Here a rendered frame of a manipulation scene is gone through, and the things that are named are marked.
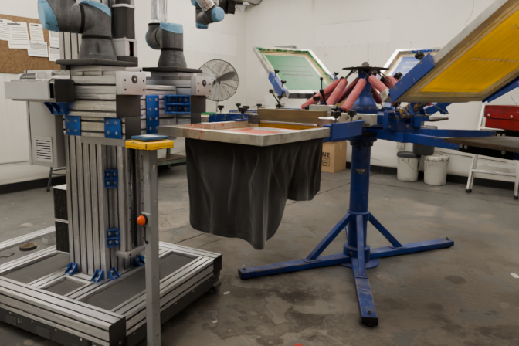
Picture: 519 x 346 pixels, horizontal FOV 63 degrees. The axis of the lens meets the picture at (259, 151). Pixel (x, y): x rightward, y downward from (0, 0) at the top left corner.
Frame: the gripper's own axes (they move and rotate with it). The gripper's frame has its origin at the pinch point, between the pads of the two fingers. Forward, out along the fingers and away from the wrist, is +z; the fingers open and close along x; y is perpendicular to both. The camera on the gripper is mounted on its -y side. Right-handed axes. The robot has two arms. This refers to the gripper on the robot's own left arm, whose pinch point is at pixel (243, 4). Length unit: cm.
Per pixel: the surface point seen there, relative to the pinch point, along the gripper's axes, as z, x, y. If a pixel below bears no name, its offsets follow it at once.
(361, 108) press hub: 59, 55, 56
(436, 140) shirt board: 44, 115, 61
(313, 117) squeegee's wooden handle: -14, 82, 54
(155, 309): -93, 84, 130
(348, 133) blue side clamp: -6, 98, 59
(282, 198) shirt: -46, 100, 84
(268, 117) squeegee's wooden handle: -20, 56, 59
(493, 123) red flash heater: 10, 153, 44
